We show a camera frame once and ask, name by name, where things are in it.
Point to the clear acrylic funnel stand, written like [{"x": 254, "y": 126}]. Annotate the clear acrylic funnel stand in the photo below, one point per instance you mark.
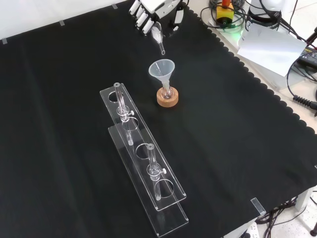
[{"x": 146, "y": 158}]

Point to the yellow stop button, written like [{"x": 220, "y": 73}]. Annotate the yellow stop button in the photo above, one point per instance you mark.
[{"x": 225, "y": 13}]

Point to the clear plastic funnel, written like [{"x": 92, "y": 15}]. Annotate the clear plastic funnel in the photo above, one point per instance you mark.
[{"x": 161, "y": 69}]

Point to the small round-bottom glass flask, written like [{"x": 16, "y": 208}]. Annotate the small round-bottom glass flask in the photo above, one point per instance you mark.
[{"x": 166, "y": 93}]

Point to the white power strip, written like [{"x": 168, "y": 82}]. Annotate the white power strip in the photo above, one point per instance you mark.
[{"x": 251, "y": 230}]

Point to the black cloth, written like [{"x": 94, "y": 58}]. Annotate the black cloth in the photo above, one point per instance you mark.
[{"x": 74, "y": 124}]

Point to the clear plastic clip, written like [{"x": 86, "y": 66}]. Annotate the clear plastic clip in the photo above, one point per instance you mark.
[{"x": 258, "y": 206}]

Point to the pale board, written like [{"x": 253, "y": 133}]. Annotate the pale board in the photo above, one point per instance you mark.
[{"x": 272, "y": 52}]

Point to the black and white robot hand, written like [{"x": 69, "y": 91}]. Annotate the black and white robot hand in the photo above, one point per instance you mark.
[{"x": 158, "y": 10}]

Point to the white table leg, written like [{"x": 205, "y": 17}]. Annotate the white table leg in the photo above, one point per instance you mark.
[{"x": 304, "y": 200}]

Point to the black power adapter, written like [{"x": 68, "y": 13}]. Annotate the black power adapter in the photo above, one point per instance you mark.
[{"x": 308, "y": 55}]

